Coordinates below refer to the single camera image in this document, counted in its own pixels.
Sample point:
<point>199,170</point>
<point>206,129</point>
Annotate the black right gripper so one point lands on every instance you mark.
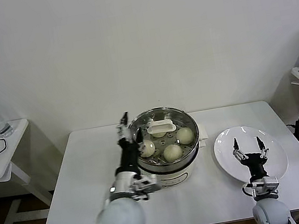
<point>255,163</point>

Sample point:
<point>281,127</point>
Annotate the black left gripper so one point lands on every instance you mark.
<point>130,158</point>

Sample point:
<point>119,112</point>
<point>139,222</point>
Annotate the white steamed baozi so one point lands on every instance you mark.
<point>185,135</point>
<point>172,153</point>
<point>159,135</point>
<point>149,148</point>

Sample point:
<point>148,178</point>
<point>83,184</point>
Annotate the round glass lid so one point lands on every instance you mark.
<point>161,125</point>

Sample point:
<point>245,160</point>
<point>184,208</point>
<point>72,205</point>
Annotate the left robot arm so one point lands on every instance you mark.
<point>119,220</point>

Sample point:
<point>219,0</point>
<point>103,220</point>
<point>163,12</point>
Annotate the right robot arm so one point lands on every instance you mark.
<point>270,215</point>

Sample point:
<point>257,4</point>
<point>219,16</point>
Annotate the perforated steel steamer basket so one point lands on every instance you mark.
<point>173,167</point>

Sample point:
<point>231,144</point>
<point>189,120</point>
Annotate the white round plate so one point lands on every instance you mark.
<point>224,148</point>

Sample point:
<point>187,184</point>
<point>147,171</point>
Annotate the white electric cooker pot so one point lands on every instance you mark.
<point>177,176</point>

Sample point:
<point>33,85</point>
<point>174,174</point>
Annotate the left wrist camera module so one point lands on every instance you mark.
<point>149,186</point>

